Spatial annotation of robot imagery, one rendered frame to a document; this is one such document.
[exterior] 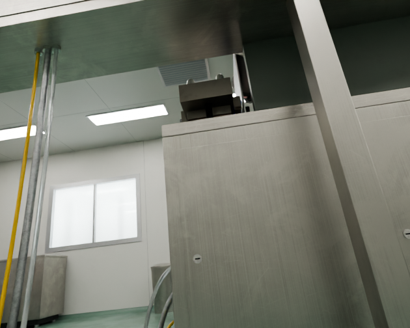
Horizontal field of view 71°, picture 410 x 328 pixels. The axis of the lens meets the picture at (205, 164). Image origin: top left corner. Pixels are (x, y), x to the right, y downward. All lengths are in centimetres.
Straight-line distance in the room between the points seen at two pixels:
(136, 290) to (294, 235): 430
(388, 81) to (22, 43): 103
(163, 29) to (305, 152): 52
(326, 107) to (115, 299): 467
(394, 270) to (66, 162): 560
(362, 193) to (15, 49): 96
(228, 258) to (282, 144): 33
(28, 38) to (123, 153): 452
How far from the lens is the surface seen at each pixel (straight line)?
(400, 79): 99
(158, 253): 481
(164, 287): 427
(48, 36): 96
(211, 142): 80
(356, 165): 62
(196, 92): 89
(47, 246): 562
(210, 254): 73
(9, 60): 108
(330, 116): 65
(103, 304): 512
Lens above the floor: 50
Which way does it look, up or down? 20 degrees up
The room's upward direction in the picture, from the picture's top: 7 degrees counter-clockwise
